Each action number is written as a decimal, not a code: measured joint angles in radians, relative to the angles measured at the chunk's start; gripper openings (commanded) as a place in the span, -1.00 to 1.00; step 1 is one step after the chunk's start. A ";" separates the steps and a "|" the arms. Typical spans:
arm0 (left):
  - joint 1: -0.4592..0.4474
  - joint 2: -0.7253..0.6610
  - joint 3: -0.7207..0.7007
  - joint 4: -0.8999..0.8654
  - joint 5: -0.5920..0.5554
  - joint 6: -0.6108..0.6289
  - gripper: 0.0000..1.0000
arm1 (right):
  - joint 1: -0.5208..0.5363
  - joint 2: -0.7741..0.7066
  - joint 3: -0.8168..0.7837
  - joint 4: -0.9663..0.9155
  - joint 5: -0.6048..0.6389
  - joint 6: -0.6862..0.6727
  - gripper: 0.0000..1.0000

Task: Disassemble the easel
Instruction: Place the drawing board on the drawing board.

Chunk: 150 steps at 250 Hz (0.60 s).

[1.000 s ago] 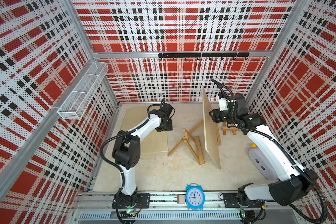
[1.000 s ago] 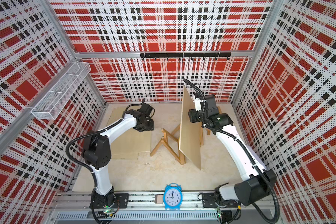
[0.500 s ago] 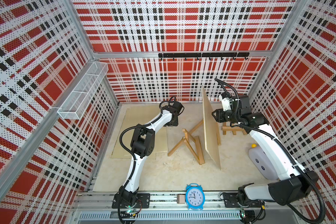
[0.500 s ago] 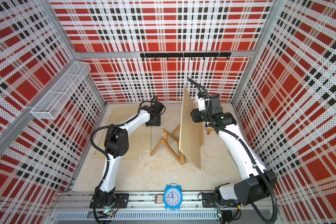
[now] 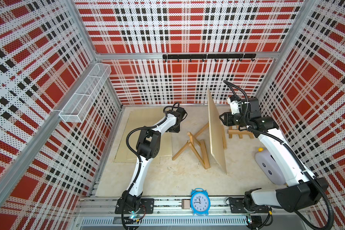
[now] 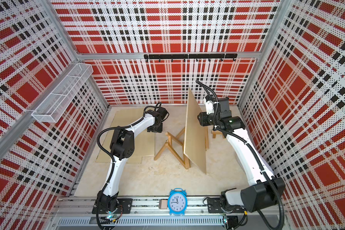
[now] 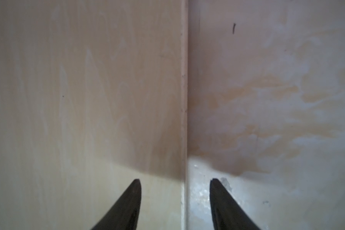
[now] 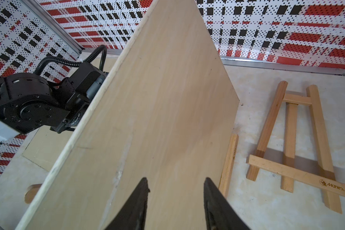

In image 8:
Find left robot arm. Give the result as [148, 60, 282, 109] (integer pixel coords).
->
[0, 45, 107, 142]

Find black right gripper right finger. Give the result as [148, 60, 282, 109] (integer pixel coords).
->
[204, 177, 250, 230]

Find plywood board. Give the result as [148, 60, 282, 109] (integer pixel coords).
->
[17, 1, 239, 230]
[21, 57, 118, 173]

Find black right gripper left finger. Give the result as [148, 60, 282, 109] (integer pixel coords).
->
[105, 177, 150, 230]

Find wooden easel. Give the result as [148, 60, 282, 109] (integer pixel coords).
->
[245, 80, 345, 215]
[218, 134, 239, 198]
[24, 184, 42, 204]

